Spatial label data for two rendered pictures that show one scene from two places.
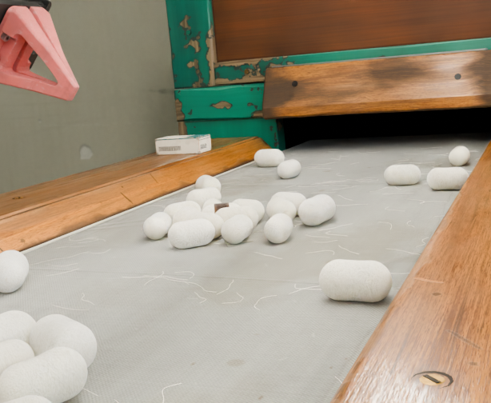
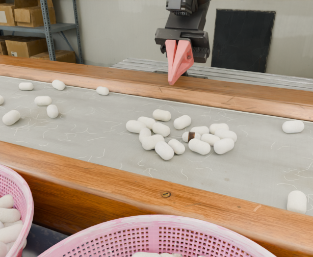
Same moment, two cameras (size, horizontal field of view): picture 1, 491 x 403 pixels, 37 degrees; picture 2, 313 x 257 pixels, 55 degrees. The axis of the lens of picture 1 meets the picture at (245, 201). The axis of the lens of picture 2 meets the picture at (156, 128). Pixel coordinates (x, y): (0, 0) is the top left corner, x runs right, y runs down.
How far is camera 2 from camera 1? 0.40 m
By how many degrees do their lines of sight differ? 85
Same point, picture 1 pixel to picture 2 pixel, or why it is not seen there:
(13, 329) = (225, 135)
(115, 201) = not seen: outside the picture
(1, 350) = (209, 136)
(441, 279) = (258, 211)
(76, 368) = (201, 148)
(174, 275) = not seen: outside the picture
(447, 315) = (215, 205)
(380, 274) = (291, 206)
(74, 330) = (218, 143)
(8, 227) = not seen: outside the picture
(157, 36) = not seen: outside the picture
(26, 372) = (192, 141)
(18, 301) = (278, 135)
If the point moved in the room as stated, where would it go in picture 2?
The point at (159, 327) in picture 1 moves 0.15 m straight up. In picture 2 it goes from (256, 163) to (274, 64)
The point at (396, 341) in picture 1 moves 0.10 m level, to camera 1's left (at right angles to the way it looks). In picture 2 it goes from (192, 191) to (184, 147)
